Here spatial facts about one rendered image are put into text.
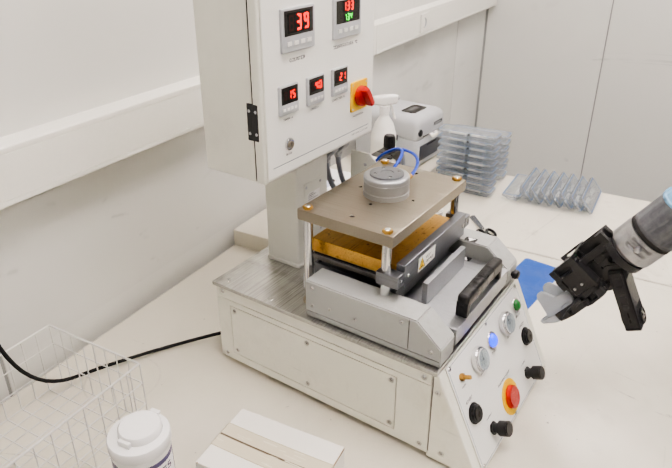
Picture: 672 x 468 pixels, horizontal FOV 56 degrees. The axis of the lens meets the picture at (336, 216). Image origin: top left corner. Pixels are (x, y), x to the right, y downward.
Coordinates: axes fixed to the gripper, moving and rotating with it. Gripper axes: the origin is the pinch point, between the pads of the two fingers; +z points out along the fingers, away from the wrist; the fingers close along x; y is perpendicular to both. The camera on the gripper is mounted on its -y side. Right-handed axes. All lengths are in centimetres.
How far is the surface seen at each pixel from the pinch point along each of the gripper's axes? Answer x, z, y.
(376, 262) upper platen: 22.3, 1.1, 27.9
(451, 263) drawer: 10.6, -0.9, 19.5
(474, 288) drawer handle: 16.5, -5.1, 14.3
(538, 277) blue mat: -36.2, 18.0, 2.0
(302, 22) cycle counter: 19, -18, 62
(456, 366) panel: 24.2, 2.1, 7.7
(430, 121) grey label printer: -80, 33, 55
